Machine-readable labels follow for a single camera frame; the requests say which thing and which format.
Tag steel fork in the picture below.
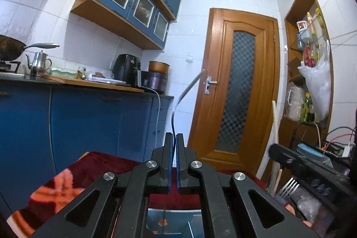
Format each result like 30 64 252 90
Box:
170 69 206 166
275 177 299 205

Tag person's right hand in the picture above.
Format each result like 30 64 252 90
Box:
284 203 313 228

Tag clear plastic bag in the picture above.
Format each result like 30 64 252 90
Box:
289 187 322 224

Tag black metal rack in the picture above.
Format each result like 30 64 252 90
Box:
288 120 357 169

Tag light blue utensil box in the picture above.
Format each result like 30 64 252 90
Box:
146 208 205 237

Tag pink and red plush blanket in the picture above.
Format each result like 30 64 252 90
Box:
5 150 269 238

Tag wooden door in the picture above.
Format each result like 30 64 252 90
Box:
188 8 280 175

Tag blue base cabinets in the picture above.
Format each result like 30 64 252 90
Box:
1 79 172 217

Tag white plastic bag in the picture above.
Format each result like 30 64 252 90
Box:
298 41 332 121

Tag black air fryer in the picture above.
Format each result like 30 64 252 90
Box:
112 54 142 88

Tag steel teapot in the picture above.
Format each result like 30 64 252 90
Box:
26 51 53 76

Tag black wok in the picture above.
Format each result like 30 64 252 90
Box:
0 35 60 61

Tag white power cable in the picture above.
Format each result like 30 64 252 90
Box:
140 85 162 149

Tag wooden wall shelf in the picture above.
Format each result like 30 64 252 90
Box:
279 0 333 147

